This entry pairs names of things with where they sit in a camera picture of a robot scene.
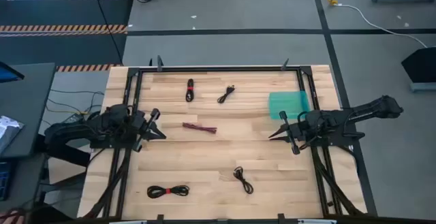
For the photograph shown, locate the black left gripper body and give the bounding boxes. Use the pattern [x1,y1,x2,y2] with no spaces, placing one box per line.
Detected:
[126,108,161,153]

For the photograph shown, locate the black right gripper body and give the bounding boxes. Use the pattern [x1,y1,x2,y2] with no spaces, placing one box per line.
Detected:
[279,110,323,156]

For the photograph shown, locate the dark red cable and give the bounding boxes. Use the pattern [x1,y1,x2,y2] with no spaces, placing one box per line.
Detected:
[182,122,218,134]

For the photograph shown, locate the black looped cable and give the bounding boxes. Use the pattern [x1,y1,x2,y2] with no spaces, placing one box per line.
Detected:
[233,166,255,195]

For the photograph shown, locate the small black cable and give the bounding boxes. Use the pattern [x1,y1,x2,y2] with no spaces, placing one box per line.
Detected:
[217,84,236,104]

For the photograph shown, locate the green plastic bin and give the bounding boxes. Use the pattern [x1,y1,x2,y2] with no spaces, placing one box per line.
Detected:
[268,90,311,121]

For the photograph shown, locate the grey side desk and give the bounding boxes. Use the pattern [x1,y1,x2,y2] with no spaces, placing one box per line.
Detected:
[0,62,57,159]

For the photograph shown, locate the black box on stand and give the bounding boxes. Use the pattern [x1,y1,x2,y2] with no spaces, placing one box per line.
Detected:
[401,46,436,93]

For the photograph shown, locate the grey printed plastic bag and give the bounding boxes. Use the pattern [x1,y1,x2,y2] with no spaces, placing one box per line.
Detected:
[0,115,25,155]

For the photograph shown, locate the dark monitor screen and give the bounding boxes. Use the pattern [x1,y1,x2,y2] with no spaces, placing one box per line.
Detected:
[0,61,25,84]

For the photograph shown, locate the black mat hazard stripes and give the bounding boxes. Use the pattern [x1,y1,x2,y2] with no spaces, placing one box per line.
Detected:
[0,0,134,73]

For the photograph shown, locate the dark keyboard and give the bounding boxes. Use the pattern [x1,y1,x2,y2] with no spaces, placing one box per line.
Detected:
[0,160,13,202]

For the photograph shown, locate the person's hand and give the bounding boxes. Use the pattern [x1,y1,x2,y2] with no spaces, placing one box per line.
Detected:
[0,210,25,224]

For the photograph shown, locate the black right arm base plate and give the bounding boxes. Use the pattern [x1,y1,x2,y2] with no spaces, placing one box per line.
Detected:
[308,131,366,148]

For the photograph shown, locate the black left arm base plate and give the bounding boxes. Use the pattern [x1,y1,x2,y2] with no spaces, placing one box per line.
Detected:
[89,138,138,150]

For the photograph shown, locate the short black cable red tie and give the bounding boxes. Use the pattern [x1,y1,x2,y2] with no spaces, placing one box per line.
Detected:
[185,78,195,103]

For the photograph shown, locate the long black cable red tie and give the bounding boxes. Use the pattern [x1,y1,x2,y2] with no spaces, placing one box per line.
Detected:
[146,185,190,199]

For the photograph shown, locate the tangled cables under desk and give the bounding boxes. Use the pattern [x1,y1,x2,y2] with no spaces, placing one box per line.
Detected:
[46,88,106,116]

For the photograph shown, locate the black metal table frame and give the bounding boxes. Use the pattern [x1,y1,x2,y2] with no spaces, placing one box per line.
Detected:
[81,65,368,224]

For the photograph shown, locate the long black floor cable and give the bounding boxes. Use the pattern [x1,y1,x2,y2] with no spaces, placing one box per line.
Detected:
[89,0,123,65]

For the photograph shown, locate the white floor cable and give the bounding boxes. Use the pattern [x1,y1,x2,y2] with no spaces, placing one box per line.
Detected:
[335,3,429,49]

